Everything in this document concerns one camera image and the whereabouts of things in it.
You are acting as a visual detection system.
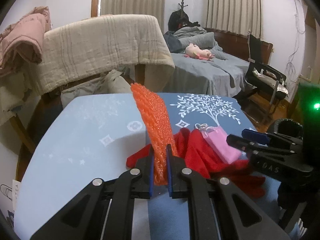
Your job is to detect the orange foam net sleeve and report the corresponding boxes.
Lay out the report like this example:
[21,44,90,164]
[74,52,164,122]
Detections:
[131,83,178,186]

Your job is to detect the black lined trash bin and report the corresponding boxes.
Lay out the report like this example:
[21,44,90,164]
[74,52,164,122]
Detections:
[267,119,303,138]

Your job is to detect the red cloth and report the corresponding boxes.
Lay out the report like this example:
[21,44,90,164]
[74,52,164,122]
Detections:
[126,127,266,199]

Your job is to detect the black office chair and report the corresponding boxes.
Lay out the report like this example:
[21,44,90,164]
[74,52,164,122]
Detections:
[235,33,289,125]

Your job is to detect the grey sheeted bed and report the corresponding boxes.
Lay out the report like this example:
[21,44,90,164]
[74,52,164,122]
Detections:
[164,49,251,98]

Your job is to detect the dark wooden headboard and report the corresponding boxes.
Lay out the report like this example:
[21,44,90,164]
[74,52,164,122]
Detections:
[205,28,273,64]

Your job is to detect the grey cushion under rack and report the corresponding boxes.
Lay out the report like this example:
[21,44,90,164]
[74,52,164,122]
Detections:
[60,70,131,109]

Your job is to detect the pink plush toy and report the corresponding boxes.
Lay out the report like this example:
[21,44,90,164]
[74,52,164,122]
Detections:
[184,43,215,61]

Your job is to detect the grey pillow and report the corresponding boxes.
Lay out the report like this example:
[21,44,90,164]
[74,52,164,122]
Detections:
[178,32,218,49]

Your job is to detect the dark clothes pile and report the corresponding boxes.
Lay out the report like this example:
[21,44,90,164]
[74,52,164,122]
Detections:
[163,31,183,53]

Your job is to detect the white paper box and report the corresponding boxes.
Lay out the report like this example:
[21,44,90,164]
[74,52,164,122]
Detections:
[1,179,21,229]

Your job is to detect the right beige curtain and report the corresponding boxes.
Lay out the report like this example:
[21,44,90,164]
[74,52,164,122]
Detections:
[204,0,263,38]

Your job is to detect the black coat stand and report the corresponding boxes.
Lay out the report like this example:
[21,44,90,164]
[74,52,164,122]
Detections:
[168,0,200,32]

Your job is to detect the beige quilted blanket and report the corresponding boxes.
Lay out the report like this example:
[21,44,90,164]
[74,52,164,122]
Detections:
[28,15,175,95]

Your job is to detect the beige cloth under jacket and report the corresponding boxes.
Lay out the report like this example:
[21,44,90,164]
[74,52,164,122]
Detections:
[1,72,37,125]

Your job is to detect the pink padded jacket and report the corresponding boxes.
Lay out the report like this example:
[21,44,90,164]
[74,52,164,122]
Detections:
[1,6,51,76]

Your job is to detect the wall cables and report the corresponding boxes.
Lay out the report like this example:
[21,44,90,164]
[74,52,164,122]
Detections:
[285,0,307,81]

